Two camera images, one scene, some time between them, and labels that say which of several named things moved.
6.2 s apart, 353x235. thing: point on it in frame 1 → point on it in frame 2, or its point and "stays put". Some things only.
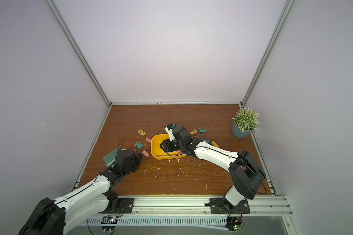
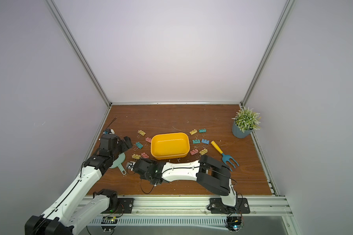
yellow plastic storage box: (157, 151) stays put
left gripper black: (138, 158) → (125, 147)
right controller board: (234, 223) stays put
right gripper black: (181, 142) → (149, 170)
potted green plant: (245, 120) stays put
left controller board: (109, 223) stays put
